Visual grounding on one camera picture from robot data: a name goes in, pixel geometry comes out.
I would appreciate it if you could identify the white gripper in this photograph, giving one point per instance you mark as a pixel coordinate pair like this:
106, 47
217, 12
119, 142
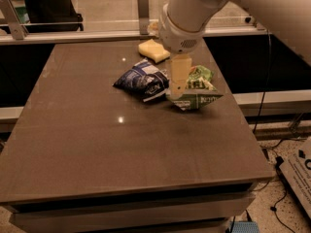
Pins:
176, 38

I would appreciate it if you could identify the blue chip bag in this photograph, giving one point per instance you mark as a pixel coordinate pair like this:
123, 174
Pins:
144, 79

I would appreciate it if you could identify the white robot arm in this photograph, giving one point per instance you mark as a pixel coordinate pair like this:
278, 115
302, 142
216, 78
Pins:
248, 63

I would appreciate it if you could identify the green jalapeno chip bag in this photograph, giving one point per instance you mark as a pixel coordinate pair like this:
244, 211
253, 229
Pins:
199, 91

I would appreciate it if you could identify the yellow sponge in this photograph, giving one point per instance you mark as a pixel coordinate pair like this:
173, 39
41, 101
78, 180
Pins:
153, 50

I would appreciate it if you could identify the white printed board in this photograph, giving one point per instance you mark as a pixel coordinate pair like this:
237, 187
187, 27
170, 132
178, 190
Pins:
297, 172

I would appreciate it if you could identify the glass barrier panel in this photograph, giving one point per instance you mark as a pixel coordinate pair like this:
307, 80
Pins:
119, 15

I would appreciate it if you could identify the blue box under table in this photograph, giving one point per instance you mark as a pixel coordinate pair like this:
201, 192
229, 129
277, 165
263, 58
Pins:
245, 227

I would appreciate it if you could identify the middle metal rail bracket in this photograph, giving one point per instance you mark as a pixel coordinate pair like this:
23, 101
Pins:
143, 16

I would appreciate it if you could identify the metal rail bracket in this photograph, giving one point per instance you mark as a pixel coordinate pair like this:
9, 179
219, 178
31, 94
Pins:
143, 16
18, 31

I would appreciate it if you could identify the left metal rail bracket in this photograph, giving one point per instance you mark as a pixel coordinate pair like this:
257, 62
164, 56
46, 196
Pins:
18, 31

